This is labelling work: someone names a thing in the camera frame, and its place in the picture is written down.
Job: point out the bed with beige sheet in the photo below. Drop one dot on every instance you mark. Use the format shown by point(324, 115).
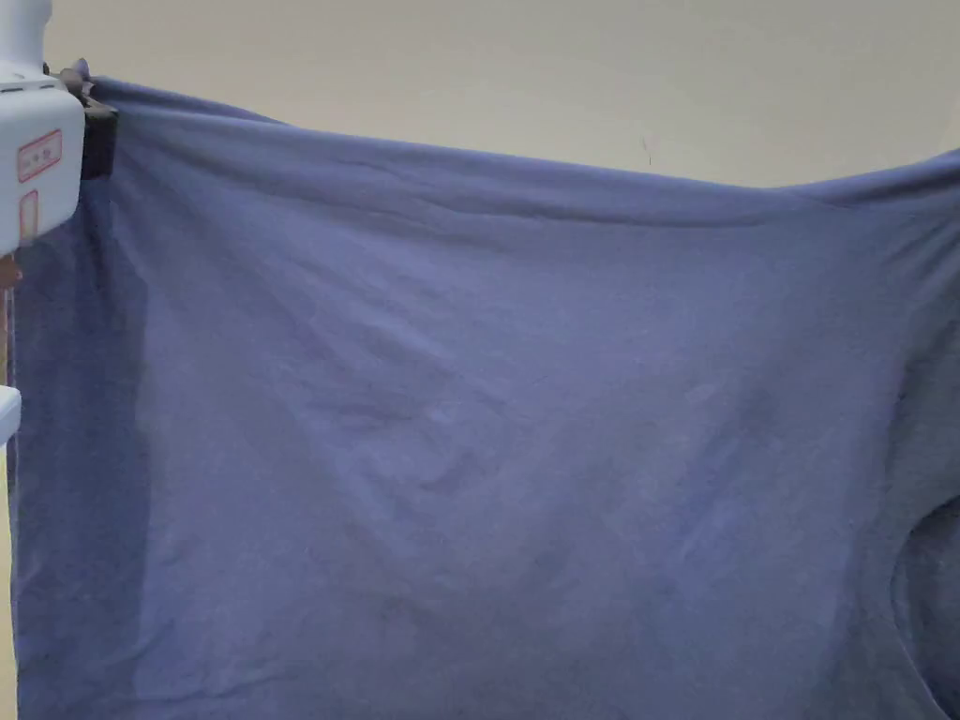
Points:
point(450, 67)

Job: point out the person's left hand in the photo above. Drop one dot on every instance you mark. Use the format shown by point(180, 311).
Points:
point(7, 271)

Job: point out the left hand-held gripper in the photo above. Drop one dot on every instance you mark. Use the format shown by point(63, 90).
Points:
point(41, 127)

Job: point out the dark blue shirt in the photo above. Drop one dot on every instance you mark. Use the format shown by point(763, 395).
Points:
point(480, 420)

